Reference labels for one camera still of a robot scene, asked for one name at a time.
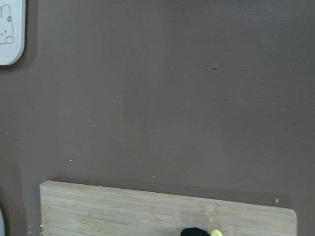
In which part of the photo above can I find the wooden cutting board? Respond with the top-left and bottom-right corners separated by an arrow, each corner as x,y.
40,181 -> 297,236

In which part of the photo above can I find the yellow plastic knife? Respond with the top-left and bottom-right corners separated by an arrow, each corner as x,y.
211,230 -> 222,236

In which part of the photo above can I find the white round plate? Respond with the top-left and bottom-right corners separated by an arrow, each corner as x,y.
0,210 -> 5,236

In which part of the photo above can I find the cream rectangular tray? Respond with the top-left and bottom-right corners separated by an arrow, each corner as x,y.
0,0 -> 26,66

